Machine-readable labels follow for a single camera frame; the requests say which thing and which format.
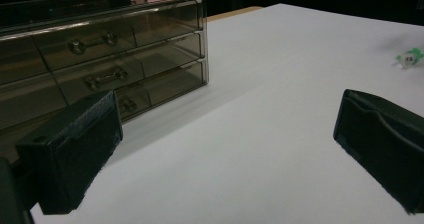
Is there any smoky clear drawer organizer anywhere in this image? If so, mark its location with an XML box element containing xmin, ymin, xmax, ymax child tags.
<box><xmin>0</xmin><ymin>0</ymin><xmax>210</xmax><ymax>165</ymax></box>

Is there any small green and white trinket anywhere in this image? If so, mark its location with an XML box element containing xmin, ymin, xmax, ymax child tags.
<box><xmin>394</xmin><ymin>47</ymin><xmax>424</xmax><ymax>69</ymax></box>

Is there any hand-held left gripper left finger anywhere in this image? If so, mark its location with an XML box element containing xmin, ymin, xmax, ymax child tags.
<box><xmin>15</xmin><ymin>89</ymin><xmax>124</xmax><ymax>216</ymax></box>

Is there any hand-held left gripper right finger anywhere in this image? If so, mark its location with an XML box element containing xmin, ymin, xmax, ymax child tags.
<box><xmin>332</xmin><ymin>88</ymin><xmax>424</xmax><ymax>215</ymax></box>

